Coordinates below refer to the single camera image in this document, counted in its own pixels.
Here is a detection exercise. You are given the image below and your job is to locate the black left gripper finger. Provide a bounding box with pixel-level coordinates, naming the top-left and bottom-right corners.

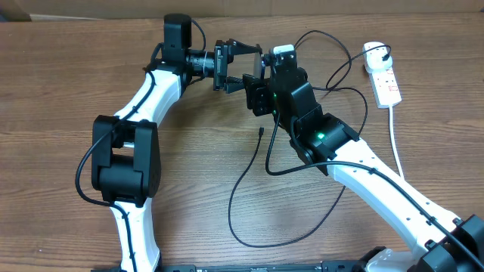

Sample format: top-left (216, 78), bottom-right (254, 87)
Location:
top-left (224, 76), bottom-right (244, 94)
top-left (227, 39), bottom-right (262, 56)

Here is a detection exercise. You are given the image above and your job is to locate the Samsung Galaxy smartphone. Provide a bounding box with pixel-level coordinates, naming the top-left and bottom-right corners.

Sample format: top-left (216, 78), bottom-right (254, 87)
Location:
top-left (253, 53), bottom-right (265, 79)

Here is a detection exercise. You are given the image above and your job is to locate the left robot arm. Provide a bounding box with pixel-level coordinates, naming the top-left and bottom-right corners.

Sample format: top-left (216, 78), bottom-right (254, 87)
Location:
top-left (86, 14), bottom-right (262, 271)

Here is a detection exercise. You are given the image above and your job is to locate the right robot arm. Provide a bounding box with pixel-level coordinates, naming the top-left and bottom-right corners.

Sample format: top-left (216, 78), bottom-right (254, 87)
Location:
top-left (243, 48), bottom-right (483, 271)

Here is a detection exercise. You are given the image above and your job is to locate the white charger plug adapter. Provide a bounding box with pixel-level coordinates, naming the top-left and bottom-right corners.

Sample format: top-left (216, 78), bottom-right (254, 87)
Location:
top-left (362, 42), bottom-right (392, 73)

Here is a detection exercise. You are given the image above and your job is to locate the white power strip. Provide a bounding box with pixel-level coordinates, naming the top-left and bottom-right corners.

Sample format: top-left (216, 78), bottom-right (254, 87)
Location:
top-left (370, 68), bottom-right (402, 109)

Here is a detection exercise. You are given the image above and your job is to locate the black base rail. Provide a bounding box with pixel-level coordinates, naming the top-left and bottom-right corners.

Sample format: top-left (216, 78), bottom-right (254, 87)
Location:
top-left (155, 260), bottom-right (359, 272)

